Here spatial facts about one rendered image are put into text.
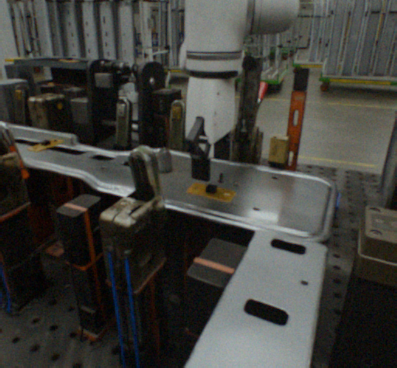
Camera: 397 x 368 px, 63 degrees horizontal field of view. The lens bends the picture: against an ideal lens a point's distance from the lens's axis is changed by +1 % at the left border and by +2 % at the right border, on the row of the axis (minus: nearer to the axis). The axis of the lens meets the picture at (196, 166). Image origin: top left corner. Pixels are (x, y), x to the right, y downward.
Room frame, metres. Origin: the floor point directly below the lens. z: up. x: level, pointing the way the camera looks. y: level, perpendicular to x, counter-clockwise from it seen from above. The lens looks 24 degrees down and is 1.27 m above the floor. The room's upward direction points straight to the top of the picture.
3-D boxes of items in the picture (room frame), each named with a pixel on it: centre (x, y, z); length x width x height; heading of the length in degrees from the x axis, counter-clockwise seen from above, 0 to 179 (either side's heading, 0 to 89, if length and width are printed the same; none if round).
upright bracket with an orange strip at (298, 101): (0.65, -0.21, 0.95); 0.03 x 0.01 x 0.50; 65
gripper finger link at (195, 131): (0.47, -0.01, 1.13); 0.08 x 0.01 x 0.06; 154
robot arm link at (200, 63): (0.51, -0.03, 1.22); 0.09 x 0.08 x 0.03; 154
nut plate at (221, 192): (0.51, -0.03, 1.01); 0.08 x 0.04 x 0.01; 65
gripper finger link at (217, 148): (0.56, -0.05, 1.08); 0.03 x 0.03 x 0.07; 64
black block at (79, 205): (0.48, 0.20, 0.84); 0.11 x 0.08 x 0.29; 155
